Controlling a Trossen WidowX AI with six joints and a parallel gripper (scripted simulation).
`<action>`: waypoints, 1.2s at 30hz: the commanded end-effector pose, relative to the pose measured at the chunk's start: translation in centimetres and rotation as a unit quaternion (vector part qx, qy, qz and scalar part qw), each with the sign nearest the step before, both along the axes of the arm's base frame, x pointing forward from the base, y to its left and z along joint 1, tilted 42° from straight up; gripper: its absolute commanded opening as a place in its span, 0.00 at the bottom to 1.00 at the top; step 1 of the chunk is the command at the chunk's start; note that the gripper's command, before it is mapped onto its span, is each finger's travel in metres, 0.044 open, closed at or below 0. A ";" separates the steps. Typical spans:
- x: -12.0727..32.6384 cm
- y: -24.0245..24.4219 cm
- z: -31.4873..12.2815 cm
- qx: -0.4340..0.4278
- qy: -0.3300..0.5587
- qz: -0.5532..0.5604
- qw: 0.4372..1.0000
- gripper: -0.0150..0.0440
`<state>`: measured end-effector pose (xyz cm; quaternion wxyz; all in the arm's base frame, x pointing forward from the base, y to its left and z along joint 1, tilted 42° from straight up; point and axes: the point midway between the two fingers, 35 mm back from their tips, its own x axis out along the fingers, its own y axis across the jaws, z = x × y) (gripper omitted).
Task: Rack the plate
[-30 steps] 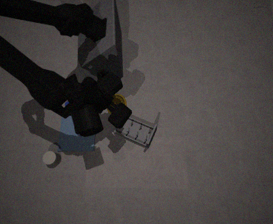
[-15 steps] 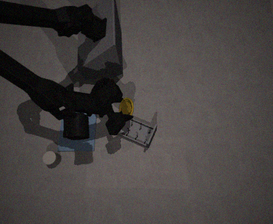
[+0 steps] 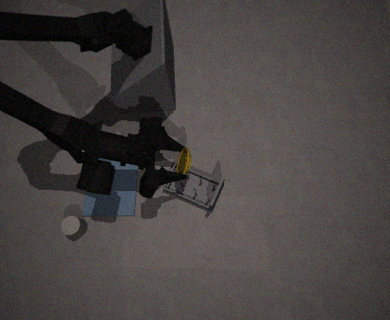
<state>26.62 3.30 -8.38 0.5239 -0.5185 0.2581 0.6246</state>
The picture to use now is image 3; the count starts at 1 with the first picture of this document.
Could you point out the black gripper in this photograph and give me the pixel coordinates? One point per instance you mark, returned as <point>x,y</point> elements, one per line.
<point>152,178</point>

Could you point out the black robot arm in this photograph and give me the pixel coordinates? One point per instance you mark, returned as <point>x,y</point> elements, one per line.
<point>92,32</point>

